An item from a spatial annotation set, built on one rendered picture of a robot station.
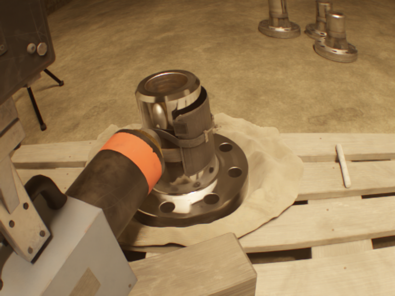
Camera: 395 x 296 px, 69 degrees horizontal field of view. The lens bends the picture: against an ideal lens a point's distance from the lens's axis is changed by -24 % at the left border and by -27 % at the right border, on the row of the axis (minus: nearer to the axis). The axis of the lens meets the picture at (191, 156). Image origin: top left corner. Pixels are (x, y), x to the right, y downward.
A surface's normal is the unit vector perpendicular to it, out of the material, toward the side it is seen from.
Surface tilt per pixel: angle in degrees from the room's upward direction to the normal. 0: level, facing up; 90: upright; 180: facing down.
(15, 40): 90
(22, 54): 90
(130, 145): 23
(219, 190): 0
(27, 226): 90
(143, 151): 47
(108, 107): 0
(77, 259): 90
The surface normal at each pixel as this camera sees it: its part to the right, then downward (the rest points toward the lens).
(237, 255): -0.12, -0.77
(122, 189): 0.70, -0.26
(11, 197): 0.87, 0.48
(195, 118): 0.68, 0.39
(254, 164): -0.83, -0.19
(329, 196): -0.11, 0.64
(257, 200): 0.16, -0.02
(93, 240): 0.90, 0.17
